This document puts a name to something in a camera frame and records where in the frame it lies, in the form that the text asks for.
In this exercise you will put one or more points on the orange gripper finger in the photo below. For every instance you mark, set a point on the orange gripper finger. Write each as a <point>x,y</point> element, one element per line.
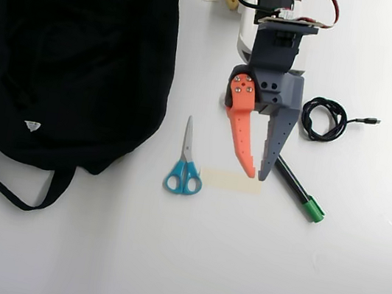
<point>241,132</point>

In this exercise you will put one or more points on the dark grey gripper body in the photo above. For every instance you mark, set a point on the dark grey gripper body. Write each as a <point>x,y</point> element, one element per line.
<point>278,94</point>

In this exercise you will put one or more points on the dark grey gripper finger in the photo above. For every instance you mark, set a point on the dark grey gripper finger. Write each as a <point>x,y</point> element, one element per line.
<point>280,134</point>

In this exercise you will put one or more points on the green black marker pen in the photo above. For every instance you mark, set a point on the green black marker pen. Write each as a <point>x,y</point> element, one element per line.
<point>314,210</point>

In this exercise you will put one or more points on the black fabric bag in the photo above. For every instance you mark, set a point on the black fabric bag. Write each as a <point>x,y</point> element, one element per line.
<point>75,61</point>

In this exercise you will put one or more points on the wide beige masking tape strip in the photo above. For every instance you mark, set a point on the wide beige masking tape strip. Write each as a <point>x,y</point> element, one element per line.
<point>224,181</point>

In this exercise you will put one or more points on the camera circuit board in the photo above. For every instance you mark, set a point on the camera circuit board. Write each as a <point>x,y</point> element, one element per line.
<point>294,21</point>

